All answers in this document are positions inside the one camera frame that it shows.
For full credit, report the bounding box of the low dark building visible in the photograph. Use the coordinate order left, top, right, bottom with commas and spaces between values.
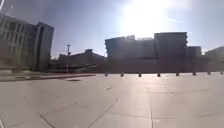
50, 49, 108, 74

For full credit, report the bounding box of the row of bollards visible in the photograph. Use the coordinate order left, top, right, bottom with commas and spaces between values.
103, 70, 224, 78

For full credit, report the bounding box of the pale stone paved plaza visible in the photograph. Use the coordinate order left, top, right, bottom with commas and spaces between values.
0, 72, 224, 128

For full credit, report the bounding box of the manhole cover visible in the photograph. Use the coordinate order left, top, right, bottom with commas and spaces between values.
65, 78, 83, 83

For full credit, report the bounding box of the pole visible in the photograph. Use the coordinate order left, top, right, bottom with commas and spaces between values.
65, 44, 72, 73

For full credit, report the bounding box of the large dark building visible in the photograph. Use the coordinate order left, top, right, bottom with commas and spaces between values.
104, 31, 224, 75

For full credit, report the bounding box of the grass strip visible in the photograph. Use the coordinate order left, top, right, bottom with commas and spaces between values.
0, 72, 98, 83

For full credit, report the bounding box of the row of trees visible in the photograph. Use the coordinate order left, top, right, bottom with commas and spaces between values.
8, 39, 38, 72

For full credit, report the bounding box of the grey office building with windows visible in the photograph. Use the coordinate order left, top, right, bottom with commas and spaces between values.
0, 13, 55, 72

